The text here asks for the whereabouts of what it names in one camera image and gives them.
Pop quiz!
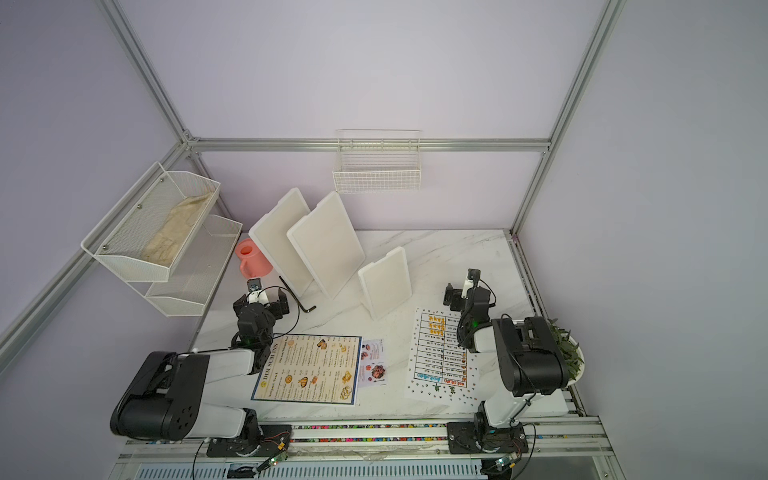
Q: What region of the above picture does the upper white mesh shelf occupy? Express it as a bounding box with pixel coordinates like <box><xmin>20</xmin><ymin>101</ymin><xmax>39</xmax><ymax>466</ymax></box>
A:
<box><xmin>81</xmin><ymin>163</ymin><xmax>220</xmax><ymax>282</ymax></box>

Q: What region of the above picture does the large dim sum menu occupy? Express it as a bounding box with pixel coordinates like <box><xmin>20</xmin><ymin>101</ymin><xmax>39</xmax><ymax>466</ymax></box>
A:
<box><xmin>251</xmin><ymin>334</ymin><xmax>362</xmax><ymax>406</ymax></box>

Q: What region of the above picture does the large white board front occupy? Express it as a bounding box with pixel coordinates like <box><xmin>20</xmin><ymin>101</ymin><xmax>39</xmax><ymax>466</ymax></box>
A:
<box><xmin>287</xmin><ymin>192</ymin><xmax>365</xmax><ymax>299</ymax></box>

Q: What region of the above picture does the small special menu flyer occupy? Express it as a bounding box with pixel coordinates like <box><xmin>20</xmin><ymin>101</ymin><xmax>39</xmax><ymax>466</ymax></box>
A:
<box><xmin>358</xmin><ymin>339</ymin><xmax>388</xmax><ymax>387</ymax></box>

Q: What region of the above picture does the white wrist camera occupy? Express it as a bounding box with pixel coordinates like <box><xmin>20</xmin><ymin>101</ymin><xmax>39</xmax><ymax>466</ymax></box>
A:
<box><xmin>462</xmin><ymin>269</ymin><xmax>481</xmax><ymax>298</ymax></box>
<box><xmin>246</xmin><ymin>278</ymin><xmax>269</xmax><ymax>304</ymax></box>

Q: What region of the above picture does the dotted table price menu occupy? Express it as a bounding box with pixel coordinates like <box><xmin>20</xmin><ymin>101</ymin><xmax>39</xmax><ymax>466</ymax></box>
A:
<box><xmin>405</xmin><ymin>308</ymin><xmax>479</xmax><ymax>409</ymax></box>

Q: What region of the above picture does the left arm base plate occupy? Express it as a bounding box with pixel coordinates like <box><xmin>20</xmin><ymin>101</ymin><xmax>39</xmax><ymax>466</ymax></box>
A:
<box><xmin>206</xmin><ymin>424</ymin><xmax>293</xmax><ymax>458</ymax></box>

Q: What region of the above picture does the narrow white rack box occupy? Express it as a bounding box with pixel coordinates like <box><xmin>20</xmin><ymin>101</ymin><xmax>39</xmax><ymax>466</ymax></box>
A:
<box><xmin>357</xmin><ymin>247</ymin><xmax>413</xmax><ymax>320</ymax></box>

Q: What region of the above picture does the large white board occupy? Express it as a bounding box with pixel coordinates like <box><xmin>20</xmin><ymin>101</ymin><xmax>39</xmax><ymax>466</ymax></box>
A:
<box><xmin>287</xmin><ymin>192</ymin><xmax>365</xmax><ymax>299</ymax></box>
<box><xmin>248</xmin><ymin>187</ymin><xmax>313</xmax><ymax>297</ymax></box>

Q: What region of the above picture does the beige cloth in shelf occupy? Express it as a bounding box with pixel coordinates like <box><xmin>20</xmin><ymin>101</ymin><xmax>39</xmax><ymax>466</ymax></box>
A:
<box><xmin>141</xmin><ymin>193</ymin><xmax>212</xmax><ymax>267</ymax></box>

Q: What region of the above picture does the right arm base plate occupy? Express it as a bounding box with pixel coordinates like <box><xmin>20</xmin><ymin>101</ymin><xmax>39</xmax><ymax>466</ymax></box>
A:
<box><xmin>446</xmin><ymin>422</ymin><xmax>529</xmax><ymax>454</ymax></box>

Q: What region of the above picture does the pink plastic cup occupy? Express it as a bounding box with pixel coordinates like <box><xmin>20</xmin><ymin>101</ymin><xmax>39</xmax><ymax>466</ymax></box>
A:
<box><xmin>235</xmin><ymin>239</ymin><xmax>264</xmax><ymax>279</ymax></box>

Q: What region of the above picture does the white wire wall basket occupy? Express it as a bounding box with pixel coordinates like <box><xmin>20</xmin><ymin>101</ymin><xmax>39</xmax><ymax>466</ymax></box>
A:
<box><xmin>332</xmin><ymin>129</ymin><xmax>422</xmax><ymax>194</ymax></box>

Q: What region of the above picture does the aluminium front rail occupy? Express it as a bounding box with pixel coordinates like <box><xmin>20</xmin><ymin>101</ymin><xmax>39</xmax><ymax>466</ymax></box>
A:
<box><xmin>116</xmin><ymin>416</ymin><xmax>616</xmax><ymax>464</ymax></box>

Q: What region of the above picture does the large white board rear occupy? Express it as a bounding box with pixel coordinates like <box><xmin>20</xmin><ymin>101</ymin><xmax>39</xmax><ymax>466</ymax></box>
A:
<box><xmin>248</xmin><ymin>187</ymin><xmax>313</xmax><ymax>297</ymax></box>

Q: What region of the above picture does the potted green plant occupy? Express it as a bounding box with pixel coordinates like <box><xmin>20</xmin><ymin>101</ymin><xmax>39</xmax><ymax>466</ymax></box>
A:
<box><xmin>546</xmin><ymin>319</ymin><xmax>586</xmax><ymax>386</ymax></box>

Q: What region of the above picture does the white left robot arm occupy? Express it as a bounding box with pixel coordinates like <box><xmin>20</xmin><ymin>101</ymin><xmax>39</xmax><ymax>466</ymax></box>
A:
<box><xmin>110</xmin><ymin>289</ymin><xmax>290</xmax><ymax>450</ymax></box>

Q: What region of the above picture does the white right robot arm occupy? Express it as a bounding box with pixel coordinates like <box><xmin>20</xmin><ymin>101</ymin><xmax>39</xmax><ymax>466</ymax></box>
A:
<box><xmin>443</xmin><ymin>281</ymin><xmax>571</xmax><ymax>428</ymax></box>

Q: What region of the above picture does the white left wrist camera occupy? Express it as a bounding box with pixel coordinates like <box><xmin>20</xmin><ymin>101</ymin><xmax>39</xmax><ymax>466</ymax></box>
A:
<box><xmin>246</xmin><ymin>278</ymin><xmax>269</xmax><ymax>304</ymax></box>

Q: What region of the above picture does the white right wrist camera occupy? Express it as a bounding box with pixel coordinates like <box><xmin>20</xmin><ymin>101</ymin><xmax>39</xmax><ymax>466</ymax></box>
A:
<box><xmin>462</xmin><ymin>269</ymin><xmax>481</xmax><ymax>298</ymax></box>

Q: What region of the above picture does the black allen key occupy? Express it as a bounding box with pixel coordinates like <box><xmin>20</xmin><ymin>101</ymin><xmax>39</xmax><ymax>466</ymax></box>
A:
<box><xmin>278</xmin><ymin>275</ymin><xmax>317</xmax><ymax>313</ymax></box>

